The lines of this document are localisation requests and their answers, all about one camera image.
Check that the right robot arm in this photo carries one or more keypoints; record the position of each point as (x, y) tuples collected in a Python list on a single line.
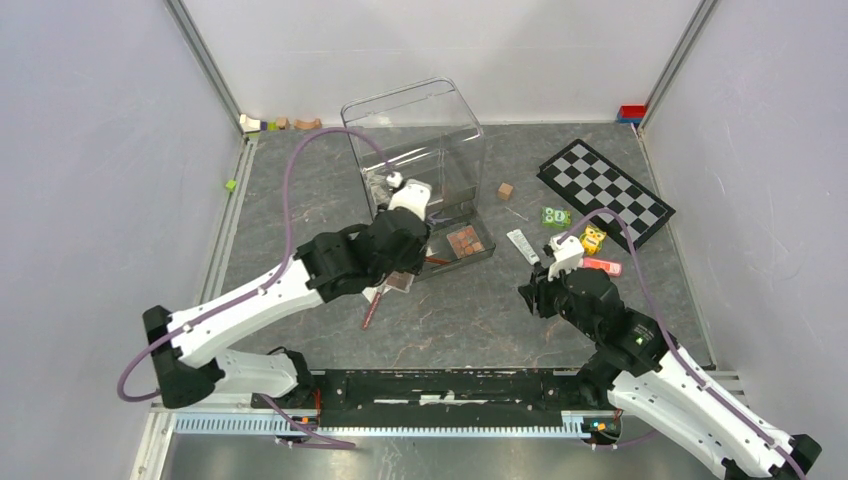
[(642, 370)]

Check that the yellow owl card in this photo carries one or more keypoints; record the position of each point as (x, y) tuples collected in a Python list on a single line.
[(592, 239)]

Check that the green owl card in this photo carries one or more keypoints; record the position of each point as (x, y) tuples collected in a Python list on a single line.
[(555, 217)]

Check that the red lip gloss tube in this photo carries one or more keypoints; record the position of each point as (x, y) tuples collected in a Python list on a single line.
[(371, 311)]

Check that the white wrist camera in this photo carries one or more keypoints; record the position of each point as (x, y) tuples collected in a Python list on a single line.
[(409, 194), (566, 252)]

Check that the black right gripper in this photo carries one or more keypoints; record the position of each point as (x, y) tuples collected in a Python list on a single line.
[(535, 294)]

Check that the wooden cube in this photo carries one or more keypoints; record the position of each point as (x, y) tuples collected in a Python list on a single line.
[(505, 191)]

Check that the red blue blocks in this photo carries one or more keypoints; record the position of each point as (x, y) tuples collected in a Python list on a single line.
[(631, 113)]

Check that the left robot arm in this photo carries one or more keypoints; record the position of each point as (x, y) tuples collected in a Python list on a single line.
[(191, 349)]

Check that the clear acrylic drawer organizer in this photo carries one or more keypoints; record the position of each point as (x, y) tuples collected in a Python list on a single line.
[(427, 132)]

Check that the small wooden toy blocks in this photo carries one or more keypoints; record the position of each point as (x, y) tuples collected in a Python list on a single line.
[(251, 125)]

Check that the black white checkerboard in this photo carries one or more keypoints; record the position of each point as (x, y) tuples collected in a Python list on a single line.
[(588, 181)]

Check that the brown eyeshadow palette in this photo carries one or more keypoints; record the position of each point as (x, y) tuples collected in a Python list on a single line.
[(400, 282)]

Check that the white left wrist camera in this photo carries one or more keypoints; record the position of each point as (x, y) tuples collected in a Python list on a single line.
[(409, 194)]

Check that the pink spray bottle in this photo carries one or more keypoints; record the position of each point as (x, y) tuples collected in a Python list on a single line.
[(611, 268)]

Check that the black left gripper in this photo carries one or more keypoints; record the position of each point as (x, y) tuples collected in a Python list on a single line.
[(413, 263)]

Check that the aluminium frame rail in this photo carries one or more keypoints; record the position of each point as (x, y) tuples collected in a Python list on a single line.
[(203, 56)]

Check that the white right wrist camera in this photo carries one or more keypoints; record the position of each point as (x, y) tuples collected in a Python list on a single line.
[(566, 252)]

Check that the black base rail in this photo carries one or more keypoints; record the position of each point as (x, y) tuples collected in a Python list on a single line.
[(446, 398)]

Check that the purple eyelash curler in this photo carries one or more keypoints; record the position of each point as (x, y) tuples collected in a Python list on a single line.
[(436, 219)]

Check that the eyebrow stencil card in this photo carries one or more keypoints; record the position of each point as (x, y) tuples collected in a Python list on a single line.
[(370, 293)]

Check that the orange blush palette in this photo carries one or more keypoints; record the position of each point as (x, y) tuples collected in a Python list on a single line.
[(465, 242)]

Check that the white cosmetic tube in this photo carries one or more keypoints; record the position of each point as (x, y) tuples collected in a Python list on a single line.
[(522, 244)]

